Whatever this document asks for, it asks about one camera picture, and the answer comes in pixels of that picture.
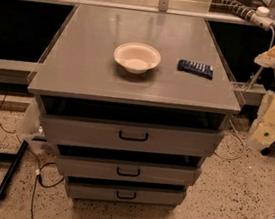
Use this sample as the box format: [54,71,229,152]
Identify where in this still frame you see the grey bottom drawer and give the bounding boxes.
[65,182,186,206]

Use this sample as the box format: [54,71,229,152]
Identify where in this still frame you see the grey drawer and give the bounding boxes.
[40,114,224,157]
[56,156,201,186]
[65,182,186,206]

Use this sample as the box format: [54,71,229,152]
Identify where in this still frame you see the grey middle drawer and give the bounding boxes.
[56,156,201,186]

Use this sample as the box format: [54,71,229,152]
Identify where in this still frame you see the grey drawer cabinet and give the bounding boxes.
[13,0,253,219]

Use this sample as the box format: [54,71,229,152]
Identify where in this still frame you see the grey top drawer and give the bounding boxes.
[40,114,224,157]

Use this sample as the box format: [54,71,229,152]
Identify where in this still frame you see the dark blue snack packet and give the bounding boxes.
[177,60,213,80]

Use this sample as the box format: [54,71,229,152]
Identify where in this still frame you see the white power strip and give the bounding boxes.
[221,0,273,31]

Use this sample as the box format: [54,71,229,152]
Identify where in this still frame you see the black pole on floor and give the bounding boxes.
[0,140,28,201]

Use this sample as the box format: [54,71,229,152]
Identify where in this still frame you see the white cable at right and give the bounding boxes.
[212,118,251,164]

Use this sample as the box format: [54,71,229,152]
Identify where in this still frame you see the black floor cable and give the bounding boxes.
[0,91,75,219]

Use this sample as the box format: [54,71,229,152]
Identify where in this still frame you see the grey metal frame rail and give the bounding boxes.
[0,59,41,85]

